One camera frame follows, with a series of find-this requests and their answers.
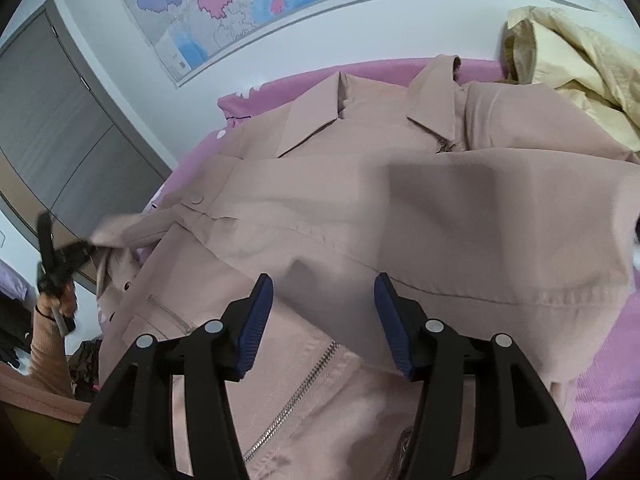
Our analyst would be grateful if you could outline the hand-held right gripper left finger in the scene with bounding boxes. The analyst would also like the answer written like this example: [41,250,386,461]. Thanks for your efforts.
[59,272,275,480]

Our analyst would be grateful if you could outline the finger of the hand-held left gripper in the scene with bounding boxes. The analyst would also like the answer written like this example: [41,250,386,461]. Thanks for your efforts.
[57,240,103,279]

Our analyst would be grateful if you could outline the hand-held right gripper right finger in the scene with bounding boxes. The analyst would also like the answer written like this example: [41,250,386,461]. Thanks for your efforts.
[373,271,587,480]

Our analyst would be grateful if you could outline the dusty pink jacket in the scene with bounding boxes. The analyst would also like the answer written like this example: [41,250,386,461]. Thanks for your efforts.
[92,54,640,480]

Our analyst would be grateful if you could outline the dark clothes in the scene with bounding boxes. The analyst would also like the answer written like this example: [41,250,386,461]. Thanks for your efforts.
[0,292,34,368]

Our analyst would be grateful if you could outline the person's left hand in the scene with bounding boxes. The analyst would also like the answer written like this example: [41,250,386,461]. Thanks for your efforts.
[34,280,79,336]

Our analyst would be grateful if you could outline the lilac cloth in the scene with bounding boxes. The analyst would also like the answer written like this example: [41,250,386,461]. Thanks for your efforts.
[0,259,28,306]

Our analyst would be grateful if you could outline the dark patterned cloth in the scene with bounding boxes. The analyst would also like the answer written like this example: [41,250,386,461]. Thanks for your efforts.
[67,339,104,403]

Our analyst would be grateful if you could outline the grey door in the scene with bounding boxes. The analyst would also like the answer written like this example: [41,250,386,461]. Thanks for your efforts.
[0,0,174,293]

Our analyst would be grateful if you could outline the person's pink sweater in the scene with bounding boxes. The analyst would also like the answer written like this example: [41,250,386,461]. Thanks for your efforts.
[0,365,93,425]

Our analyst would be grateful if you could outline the pink printed bedsheet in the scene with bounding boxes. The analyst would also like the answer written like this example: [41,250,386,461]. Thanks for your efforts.
[97,57,640,480]

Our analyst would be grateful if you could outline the mustard garment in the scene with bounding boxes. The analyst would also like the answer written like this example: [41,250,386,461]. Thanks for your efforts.
[501,35,523,83]

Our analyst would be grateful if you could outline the cream garment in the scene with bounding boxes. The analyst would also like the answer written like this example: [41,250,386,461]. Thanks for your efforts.
[502,6,640,152]

